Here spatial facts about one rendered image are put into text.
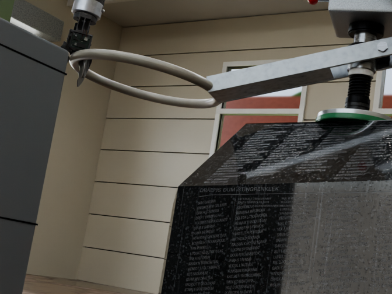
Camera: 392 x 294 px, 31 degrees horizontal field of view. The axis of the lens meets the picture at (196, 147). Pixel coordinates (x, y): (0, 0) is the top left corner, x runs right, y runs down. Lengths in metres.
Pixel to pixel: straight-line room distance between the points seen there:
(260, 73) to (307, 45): 7.43
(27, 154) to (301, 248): 0.67
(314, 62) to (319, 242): 0.58
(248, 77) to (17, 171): 0.76
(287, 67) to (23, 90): 0.77
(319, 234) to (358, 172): 0.17
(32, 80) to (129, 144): 8.95
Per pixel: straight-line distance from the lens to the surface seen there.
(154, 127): 10.36
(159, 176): 10.10
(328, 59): 2.01
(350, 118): 1.91
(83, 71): 2.15
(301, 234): 1.69
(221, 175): 1.88
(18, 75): 1.63
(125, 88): 2.40
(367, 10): 2.00
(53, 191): 10.27
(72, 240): 10.64
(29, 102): 1.65
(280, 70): 2.03
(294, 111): 9.19
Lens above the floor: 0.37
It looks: 10 degrees up
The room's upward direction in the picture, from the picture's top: 9 degrees clockwise
